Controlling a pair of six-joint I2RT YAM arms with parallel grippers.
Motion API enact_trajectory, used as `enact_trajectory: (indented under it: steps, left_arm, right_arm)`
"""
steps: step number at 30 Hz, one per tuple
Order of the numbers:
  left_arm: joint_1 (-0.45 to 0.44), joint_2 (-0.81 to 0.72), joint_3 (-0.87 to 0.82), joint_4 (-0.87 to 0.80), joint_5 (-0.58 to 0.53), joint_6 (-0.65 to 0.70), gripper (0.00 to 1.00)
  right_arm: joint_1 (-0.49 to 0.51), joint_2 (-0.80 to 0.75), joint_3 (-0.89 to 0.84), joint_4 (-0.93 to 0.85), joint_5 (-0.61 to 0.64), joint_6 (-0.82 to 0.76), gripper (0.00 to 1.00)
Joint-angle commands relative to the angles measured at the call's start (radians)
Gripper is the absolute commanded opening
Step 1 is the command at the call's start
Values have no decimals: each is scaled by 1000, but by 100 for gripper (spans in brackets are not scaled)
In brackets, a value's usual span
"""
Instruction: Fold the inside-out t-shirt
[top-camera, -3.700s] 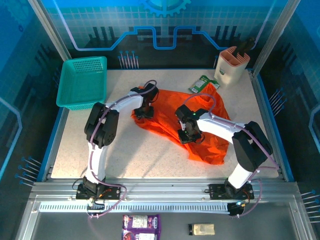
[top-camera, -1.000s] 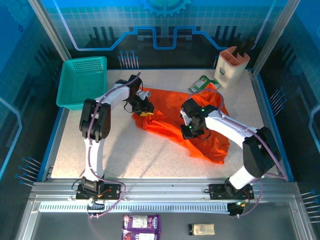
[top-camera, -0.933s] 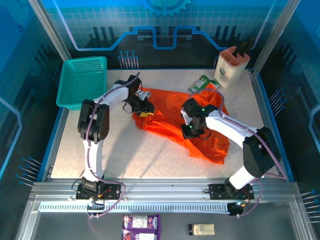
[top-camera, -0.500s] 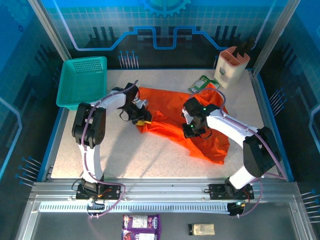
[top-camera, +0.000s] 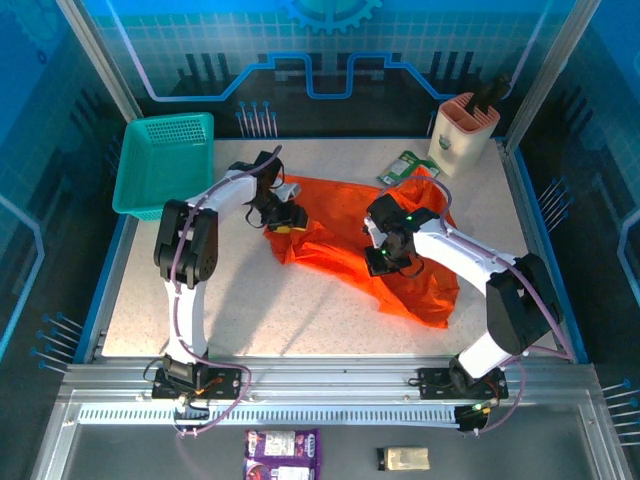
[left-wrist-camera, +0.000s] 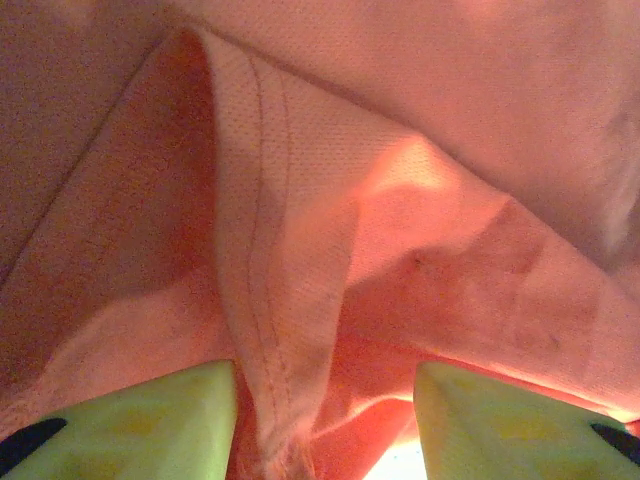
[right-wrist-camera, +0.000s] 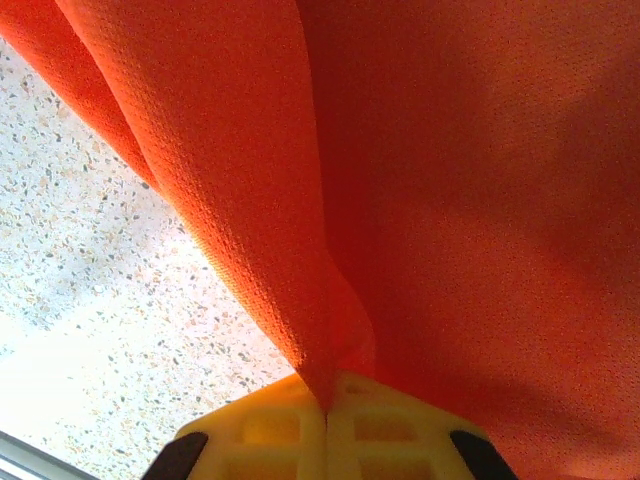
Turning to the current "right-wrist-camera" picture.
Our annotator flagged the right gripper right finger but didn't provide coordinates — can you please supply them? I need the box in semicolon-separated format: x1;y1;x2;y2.
324;368;521;480

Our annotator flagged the aluminium frame rail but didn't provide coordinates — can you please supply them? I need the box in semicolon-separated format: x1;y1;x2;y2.
0;428;81;480

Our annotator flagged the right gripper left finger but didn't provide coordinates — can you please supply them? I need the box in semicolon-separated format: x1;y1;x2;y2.
144;372;329;480

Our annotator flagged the orange t-shirt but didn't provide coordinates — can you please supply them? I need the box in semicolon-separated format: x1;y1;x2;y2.
0;0;640;480

